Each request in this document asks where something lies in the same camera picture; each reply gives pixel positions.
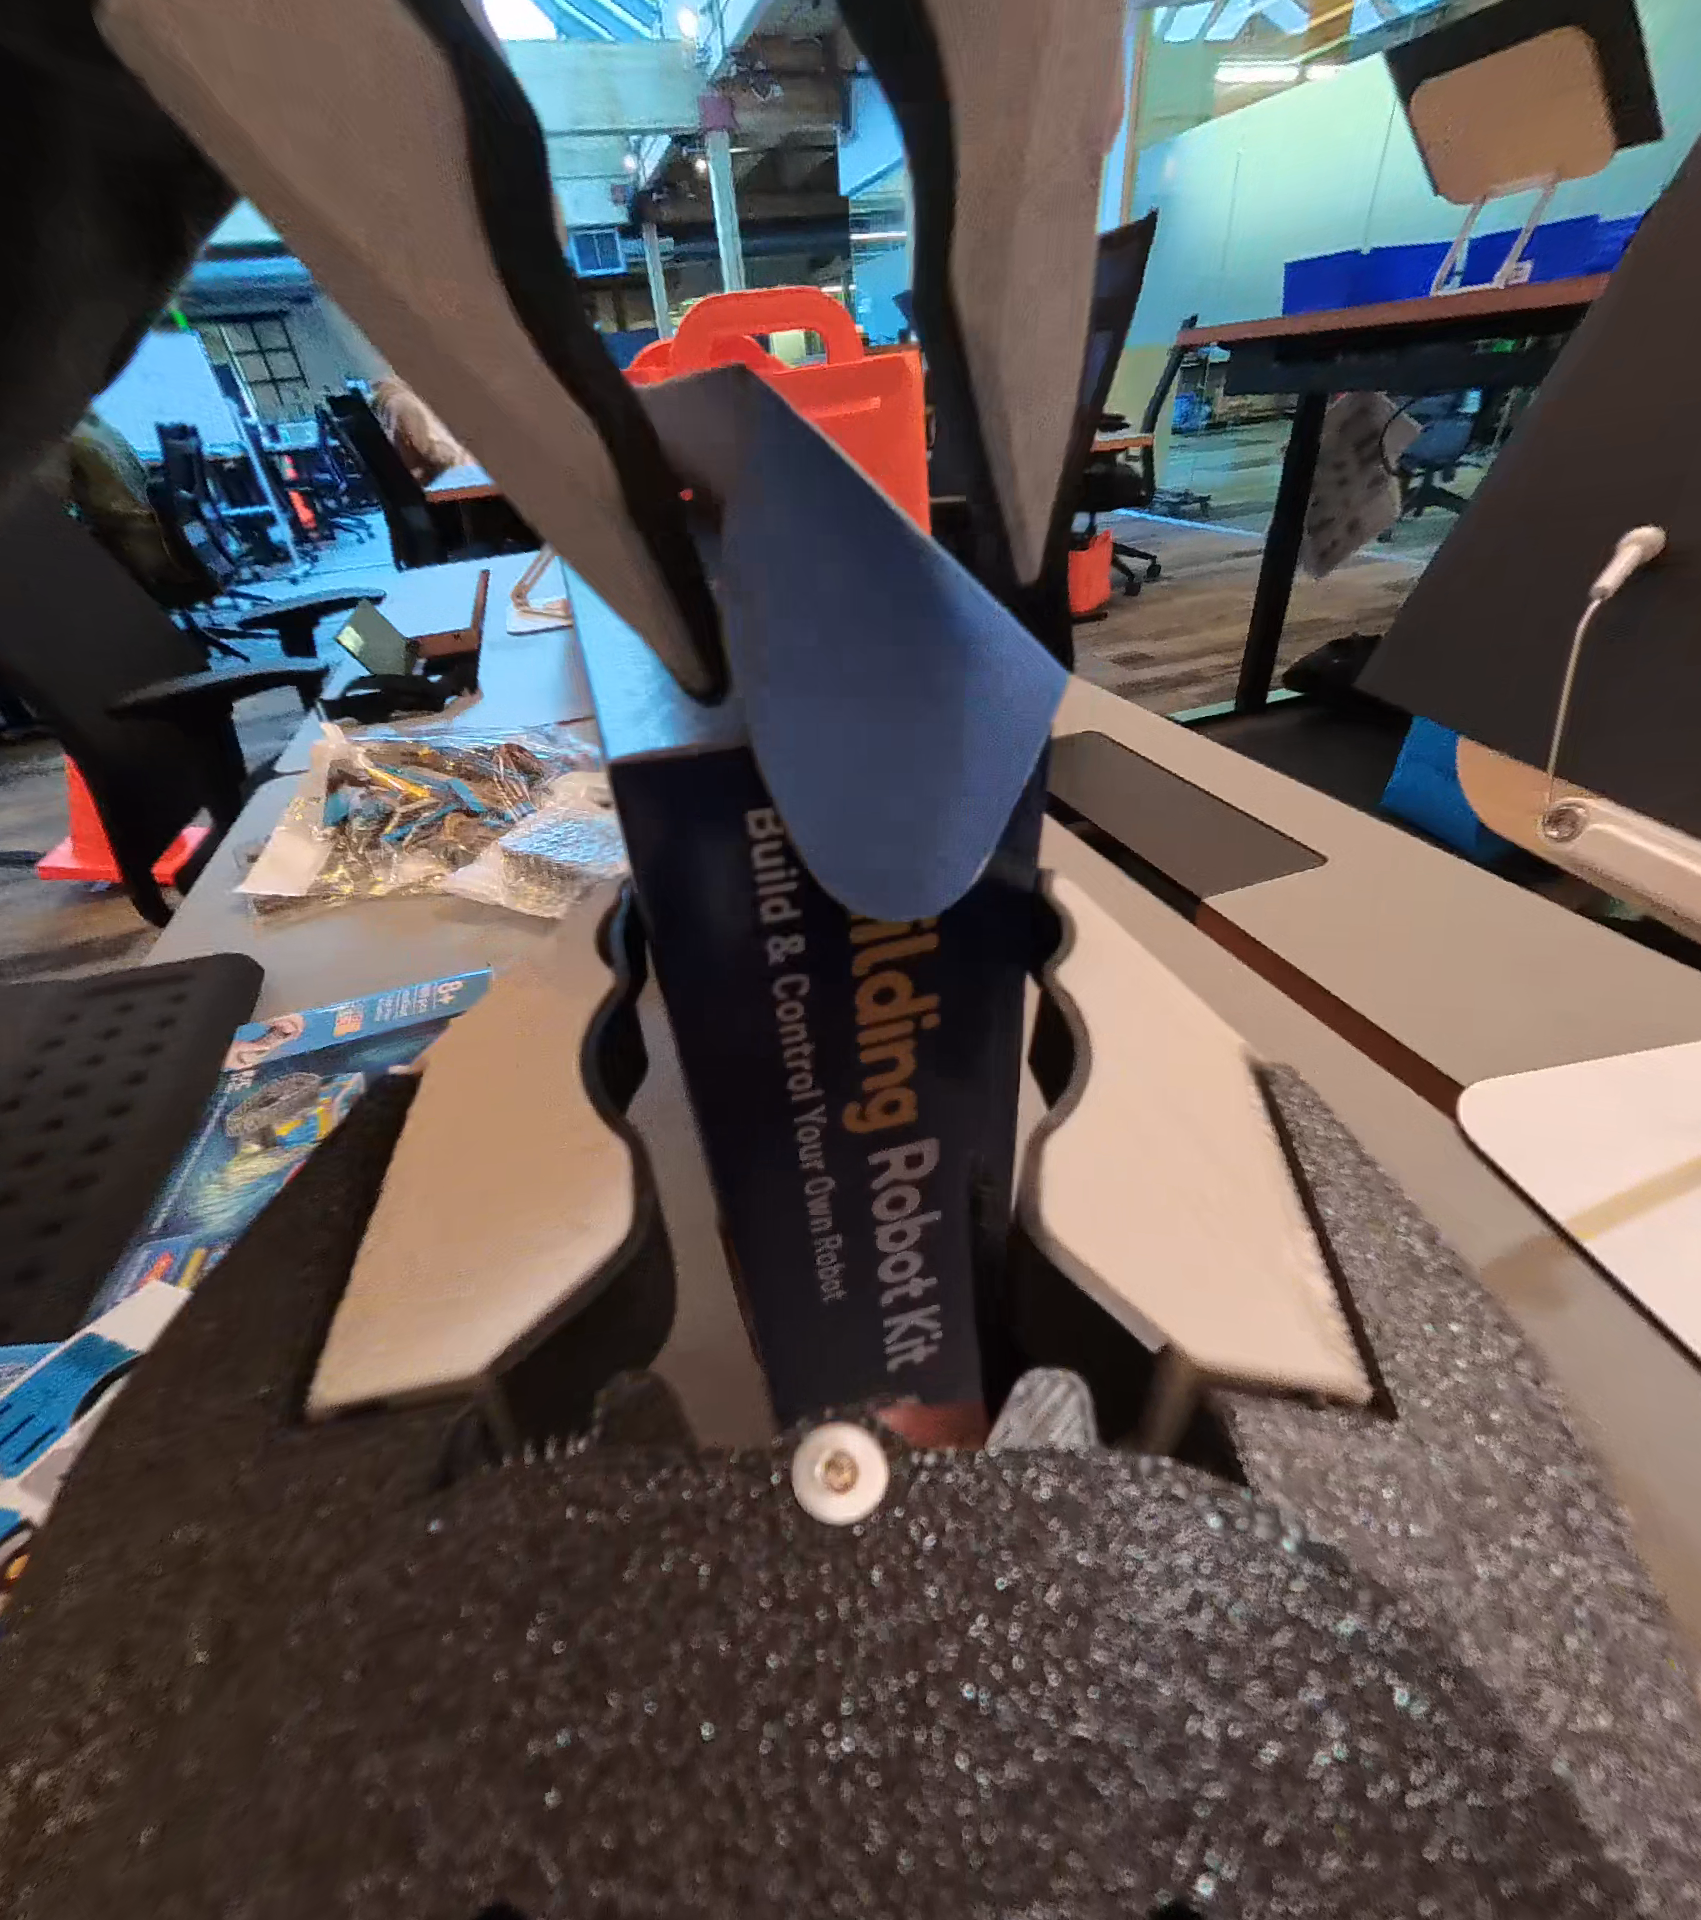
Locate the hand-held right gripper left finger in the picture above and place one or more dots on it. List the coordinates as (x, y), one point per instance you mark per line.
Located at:
(490, 1199)

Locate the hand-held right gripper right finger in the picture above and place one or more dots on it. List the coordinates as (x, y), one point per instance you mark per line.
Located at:
(1196, 1199)

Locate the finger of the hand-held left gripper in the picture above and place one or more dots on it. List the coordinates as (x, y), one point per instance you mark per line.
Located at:
(1031, 227)
(387, 227)

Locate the large blue instruction booklet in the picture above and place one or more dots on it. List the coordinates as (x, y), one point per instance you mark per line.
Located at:
(296, 1094)

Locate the clear bag of blue parts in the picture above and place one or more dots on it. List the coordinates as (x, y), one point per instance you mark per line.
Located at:
(401, 796)

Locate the blue robot kit box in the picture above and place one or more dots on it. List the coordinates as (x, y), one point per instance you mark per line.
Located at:
(851, 899)

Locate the blue sticker sheet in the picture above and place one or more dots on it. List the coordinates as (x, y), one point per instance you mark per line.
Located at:
(10, 1500)

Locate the wooden top desk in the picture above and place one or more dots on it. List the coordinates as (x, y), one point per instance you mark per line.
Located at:
(1390, 323)

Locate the dark desk inset panel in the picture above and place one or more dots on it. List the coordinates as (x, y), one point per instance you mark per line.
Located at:
(1178, 817)

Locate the desk stand with black board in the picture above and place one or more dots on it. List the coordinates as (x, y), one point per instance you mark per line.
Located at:
(1508, 104)

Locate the black office chair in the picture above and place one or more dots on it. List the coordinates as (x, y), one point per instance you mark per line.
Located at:
(1436, 449)
(1122, 374)
(69, 645)

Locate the blue plastic bin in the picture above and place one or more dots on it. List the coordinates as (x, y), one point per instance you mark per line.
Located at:
(1360, 279)

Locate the blue felt basket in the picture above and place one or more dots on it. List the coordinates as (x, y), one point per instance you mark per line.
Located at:
(1436, 796)

